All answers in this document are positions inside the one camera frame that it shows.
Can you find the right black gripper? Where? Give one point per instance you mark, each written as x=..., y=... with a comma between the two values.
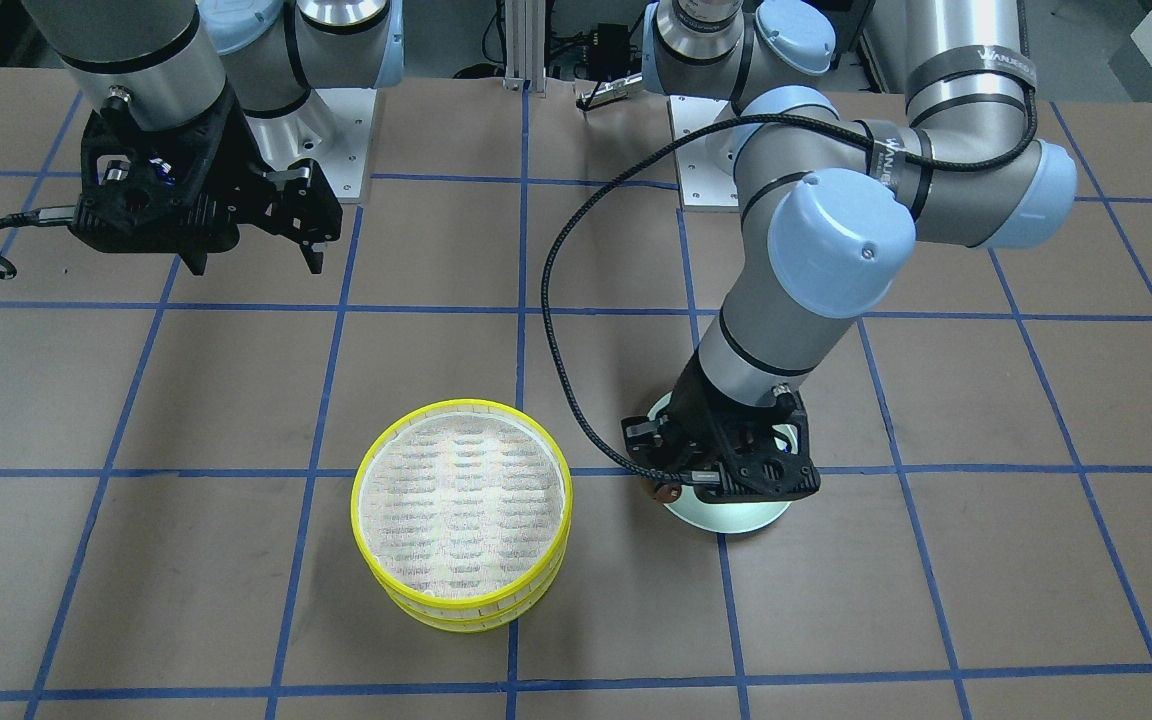
x=232, y=152

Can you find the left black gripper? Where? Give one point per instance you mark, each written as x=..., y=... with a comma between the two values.
x=698, y=403

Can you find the brown bun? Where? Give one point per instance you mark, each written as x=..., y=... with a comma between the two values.
x=663, y=492

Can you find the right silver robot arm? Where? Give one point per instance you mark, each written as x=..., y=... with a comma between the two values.
x=176, y=56

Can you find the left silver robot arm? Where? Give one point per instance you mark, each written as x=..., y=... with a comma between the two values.
x=830, y=211

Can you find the light green plate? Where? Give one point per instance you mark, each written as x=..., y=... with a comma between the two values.
x=728, y=518

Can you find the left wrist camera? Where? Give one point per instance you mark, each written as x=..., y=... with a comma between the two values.
x=759, y=454

